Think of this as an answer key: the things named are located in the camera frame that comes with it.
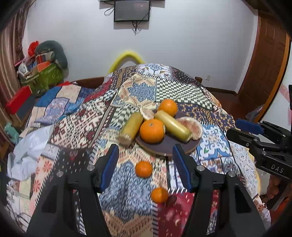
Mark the dark grey box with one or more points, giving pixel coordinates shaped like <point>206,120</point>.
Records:
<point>26,108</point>

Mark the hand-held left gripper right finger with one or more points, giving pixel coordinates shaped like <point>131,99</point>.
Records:
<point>182,168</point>

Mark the purple round plate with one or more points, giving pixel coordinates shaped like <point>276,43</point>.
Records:
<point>164,147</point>

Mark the blue patchwork quilt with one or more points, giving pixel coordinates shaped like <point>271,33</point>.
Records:
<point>59,102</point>

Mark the orange box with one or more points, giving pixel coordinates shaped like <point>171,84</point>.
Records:
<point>43,66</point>

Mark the red plastic bag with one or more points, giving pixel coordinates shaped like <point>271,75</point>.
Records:
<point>33,47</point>

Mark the small tangerine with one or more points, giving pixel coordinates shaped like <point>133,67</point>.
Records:
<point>143,169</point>
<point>159,195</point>

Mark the person's right hand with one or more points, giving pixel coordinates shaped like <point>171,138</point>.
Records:
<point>273,186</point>

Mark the packaged corn cob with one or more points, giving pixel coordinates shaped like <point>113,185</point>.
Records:
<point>173,126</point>
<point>131,127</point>

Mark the yellow foam tube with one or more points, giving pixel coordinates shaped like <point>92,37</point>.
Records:
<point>127,55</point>

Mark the medium orange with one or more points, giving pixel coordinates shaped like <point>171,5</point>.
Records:
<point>167,107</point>

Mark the teal cloth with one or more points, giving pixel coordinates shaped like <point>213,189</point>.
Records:
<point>11,133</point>

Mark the wooden door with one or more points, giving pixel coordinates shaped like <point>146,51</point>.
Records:
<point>264,68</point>

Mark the red box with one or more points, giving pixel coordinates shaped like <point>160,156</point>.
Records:
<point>18,100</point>

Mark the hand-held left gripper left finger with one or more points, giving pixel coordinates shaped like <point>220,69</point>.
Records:
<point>110,166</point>

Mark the colourful patchwork blanket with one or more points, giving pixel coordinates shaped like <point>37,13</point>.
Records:
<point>127,196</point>

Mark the peeled pomelo segment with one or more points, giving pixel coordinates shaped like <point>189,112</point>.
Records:
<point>194,127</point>
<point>147,114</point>

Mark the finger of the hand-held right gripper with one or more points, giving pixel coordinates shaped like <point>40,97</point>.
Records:
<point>248,126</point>
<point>239,136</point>

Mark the small black wall monitor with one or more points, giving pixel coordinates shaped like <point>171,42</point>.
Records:
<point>132,10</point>

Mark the white wall outlet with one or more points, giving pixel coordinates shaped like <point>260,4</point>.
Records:
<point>207,77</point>

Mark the white cloth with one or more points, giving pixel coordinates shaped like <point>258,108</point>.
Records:
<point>29,150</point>

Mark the large orange with sticker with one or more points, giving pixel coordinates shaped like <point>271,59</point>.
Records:
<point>152,132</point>

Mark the striped red gold curtain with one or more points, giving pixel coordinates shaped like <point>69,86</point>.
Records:
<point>11,57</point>

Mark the green patterned bag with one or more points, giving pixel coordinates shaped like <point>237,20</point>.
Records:
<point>45,78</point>

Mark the wooden bed footboard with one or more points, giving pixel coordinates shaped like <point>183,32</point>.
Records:
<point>89,82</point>

